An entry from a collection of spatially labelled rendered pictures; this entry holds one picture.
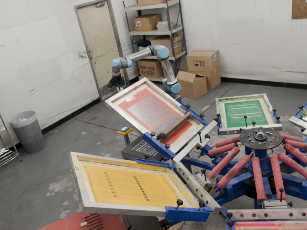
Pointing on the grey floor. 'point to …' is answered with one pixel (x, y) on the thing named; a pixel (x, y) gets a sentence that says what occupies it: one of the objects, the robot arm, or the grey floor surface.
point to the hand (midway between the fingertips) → (114, 92)
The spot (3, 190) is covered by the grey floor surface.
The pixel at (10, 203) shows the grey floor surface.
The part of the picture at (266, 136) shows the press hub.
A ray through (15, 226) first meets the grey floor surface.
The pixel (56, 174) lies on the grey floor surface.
